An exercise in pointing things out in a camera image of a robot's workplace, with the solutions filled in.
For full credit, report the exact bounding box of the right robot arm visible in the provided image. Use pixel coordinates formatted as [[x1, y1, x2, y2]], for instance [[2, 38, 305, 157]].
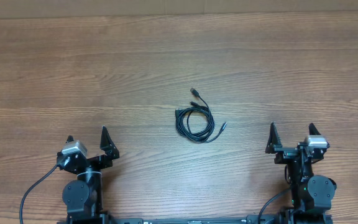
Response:
[[257, 123, 337, 223]]

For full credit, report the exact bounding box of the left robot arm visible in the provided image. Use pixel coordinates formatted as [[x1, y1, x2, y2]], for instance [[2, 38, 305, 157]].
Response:
[[57, 126, 119, 223]]

